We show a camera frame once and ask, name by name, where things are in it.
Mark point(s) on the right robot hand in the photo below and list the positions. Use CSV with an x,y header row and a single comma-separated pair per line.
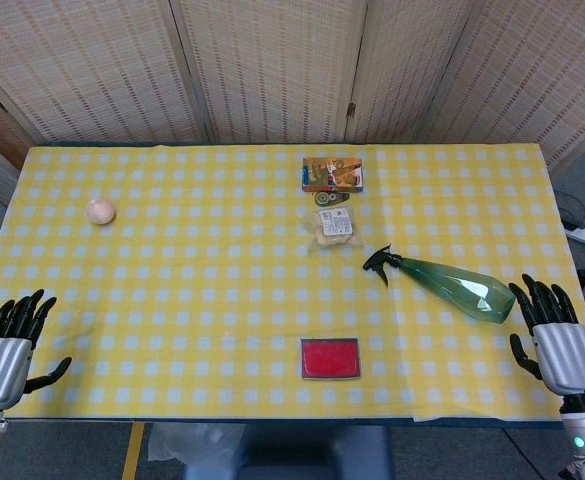
x,y
564,360

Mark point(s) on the green spray bottle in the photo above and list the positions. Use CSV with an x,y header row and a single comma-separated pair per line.
x,y
452,290

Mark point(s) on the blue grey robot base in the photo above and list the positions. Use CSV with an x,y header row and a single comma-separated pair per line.
x,y
297,452

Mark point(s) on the pale pink egg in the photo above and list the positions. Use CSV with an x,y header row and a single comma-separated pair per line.
x,y
101,211

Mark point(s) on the red rectangular ink pad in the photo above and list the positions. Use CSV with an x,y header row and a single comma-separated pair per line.
x,y
330,359

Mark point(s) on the clear bag of snacks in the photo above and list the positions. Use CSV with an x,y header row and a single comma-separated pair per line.
x,y
336,227

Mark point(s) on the yellow checkered tablecloth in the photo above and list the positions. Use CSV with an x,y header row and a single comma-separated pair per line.
x,y
272,280

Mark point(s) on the green tape dispenser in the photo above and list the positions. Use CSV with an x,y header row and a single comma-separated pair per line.
x,y
329,198

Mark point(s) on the orange printed carton box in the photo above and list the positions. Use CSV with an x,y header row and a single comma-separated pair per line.
x,y
332,174

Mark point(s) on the woven folding screen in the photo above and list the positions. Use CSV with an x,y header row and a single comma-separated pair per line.
x,y
292,65

